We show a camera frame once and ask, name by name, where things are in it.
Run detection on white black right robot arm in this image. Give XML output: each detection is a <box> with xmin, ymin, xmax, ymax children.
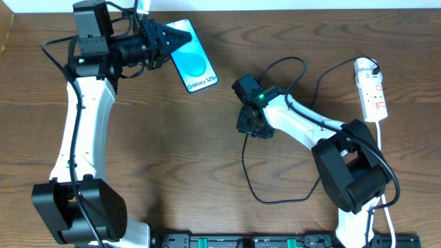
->
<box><xmin>232</xmin><ymin>74</ymin><xmax>399</xmax><ymax>247</ymax></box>

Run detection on black USB charging cable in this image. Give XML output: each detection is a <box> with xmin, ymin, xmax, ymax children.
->
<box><xmin>240</xmin><ymin>56</ymin><xmax>381</xmax><ymax>205</ymax></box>

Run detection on white USB wall charger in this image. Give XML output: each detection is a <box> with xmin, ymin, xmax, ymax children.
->
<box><xmin>354</xmin><ymin>57</ymin><xmax>382</xmax><ymax>88</ymax></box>

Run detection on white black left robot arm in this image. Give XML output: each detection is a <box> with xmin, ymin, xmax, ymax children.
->
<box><xmin>31</xmin><ymin>20</ymin><xmax>196</xmax><ymax>247</ymax></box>

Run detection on white power strip cord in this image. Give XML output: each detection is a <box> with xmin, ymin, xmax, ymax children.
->
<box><xmin>374</xmin><ymin>120</ymin><xmax>397</xmax><ymax>248</ymax></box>

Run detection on blue Galaxy smartphone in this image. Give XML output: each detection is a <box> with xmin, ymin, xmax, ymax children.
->
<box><xmin>166</xmin><ymin>19</ymin><xmax>219</xmax><ymax>94</ymax></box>

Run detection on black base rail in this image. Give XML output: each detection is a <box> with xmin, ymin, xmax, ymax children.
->
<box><xmin>151</xmin><ymin>233</ymin><xmax>422</xmax><ymax>248</ymax></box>

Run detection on white power strip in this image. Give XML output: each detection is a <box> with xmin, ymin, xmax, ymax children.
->
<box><xmin>359</xmin><ymin>84</ymin><xmax>388</xmax><ymax>123</ymax></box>

